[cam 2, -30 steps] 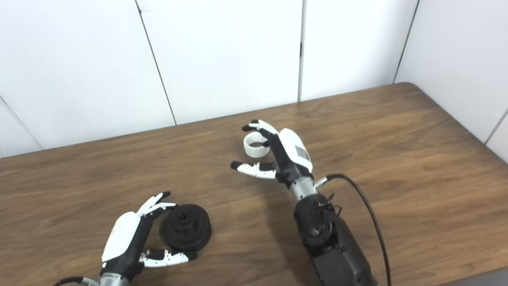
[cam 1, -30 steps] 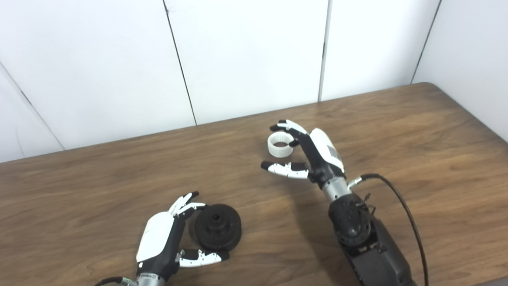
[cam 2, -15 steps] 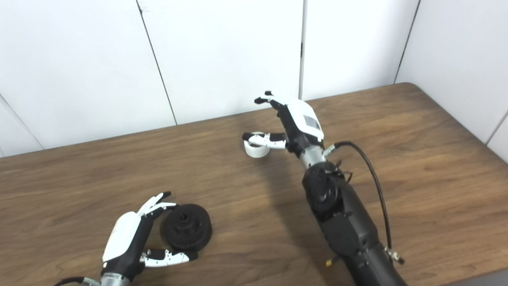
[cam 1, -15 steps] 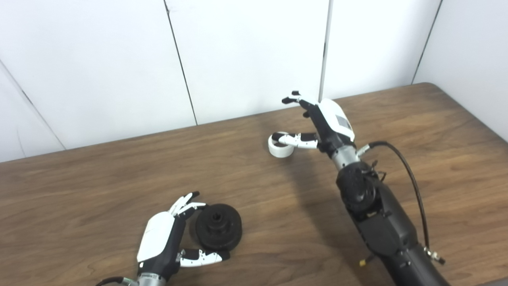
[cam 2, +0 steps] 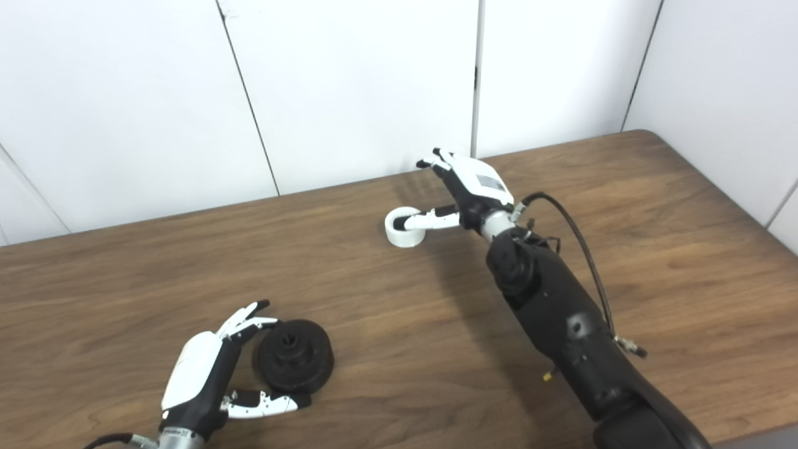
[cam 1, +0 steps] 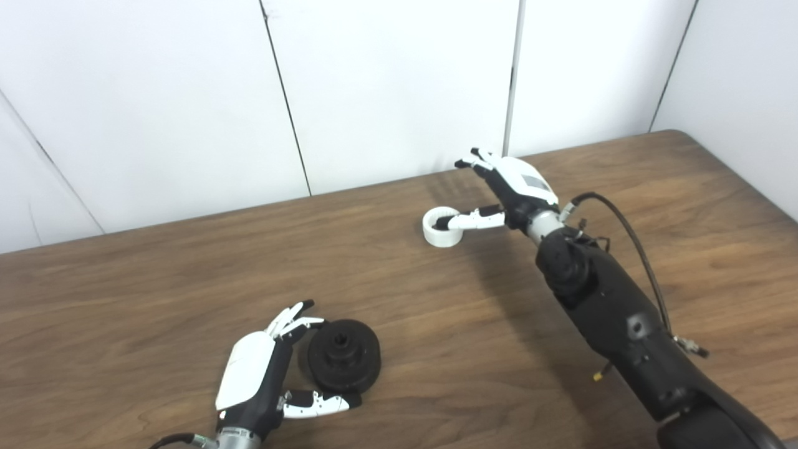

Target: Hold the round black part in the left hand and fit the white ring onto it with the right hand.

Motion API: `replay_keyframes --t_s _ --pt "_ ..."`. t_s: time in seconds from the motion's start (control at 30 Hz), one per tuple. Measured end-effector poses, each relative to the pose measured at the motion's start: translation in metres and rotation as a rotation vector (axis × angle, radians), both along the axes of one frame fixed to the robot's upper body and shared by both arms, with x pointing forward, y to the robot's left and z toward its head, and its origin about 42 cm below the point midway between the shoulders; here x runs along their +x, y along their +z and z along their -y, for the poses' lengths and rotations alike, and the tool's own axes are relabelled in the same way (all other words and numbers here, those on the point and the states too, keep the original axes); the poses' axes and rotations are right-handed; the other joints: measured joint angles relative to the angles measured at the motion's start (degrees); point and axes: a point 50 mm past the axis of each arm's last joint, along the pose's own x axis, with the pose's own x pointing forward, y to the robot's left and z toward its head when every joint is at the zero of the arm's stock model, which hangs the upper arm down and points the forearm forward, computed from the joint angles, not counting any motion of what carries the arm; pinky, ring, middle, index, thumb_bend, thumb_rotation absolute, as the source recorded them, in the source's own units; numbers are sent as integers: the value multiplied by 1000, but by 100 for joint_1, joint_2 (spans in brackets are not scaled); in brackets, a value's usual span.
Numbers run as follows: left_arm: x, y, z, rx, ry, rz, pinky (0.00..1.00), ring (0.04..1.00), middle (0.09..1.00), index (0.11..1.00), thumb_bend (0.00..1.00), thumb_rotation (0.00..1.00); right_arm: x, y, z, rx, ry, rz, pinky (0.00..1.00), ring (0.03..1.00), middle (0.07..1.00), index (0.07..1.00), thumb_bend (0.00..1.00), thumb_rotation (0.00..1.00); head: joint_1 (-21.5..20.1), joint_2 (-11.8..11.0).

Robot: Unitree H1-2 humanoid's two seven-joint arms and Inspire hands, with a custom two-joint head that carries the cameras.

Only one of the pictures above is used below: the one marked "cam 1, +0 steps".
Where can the white and black right hand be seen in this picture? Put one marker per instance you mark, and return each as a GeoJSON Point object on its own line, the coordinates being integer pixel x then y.
{"type": "Point", "coordinates": [520, 187]}

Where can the white and black left hand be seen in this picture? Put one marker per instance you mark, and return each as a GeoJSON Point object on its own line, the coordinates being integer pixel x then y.
{"type": "Point", "coordinates": [249, 368]}

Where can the round black part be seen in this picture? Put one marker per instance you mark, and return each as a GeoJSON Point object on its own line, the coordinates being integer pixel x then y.
{"type": "Point", "coordinates": [343, 362]}

